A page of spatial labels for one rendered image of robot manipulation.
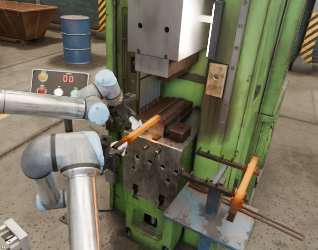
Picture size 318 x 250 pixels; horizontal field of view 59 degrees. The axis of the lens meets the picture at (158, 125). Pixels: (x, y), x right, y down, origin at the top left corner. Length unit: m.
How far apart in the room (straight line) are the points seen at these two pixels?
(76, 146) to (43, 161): 0.10
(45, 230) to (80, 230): 1.58
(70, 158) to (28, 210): 1.76
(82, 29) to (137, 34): 4.60
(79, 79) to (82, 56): 4.43
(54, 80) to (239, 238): 1.30
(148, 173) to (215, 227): 0.53
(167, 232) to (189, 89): 0.96
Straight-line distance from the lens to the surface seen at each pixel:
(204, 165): 1.75
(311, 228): 2.71
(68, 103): 0.98
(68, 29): 6.07
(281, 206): 2.80
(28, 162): 0.91
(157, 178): 1.70
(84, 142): 0.86
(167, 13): 1.40
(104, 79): 1.11
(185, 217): 1.44
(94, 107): 0.99
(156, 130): 1.60
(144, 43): 1.48
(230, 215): 1.11
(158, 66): 1.46
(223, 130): 1.59
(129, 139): 1.38
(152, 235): 2.07
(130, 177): 1.82
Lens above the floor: 1.73
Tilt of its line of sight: 28 degrees down
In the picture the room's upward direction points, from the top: 4 degrees clockwise
